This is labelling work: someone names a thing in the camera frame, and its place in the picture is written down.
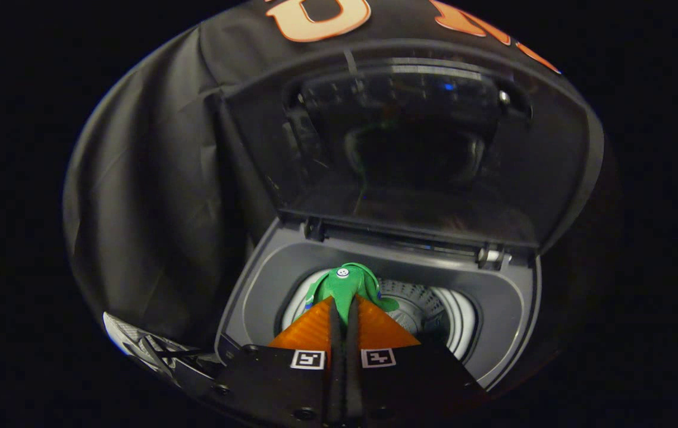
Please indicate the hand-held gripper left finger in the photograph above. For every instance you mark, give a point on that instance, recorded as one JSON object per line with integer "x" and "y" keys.
{"x": 335, "y": 345}

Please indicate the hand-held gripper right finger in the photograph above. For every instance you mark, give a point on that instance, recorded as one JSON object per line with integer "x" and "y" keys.
{"x": 352, "y": 345}

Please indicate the green polo shirt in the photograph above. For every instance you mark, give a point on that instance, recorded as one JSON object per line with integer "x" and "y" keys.
{"x": 339, "y": 291}

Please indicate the dark glass washing machine lid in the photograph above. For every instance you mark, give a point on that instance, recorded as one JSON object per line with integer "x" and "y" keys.
{"x": 410, "y": 178}

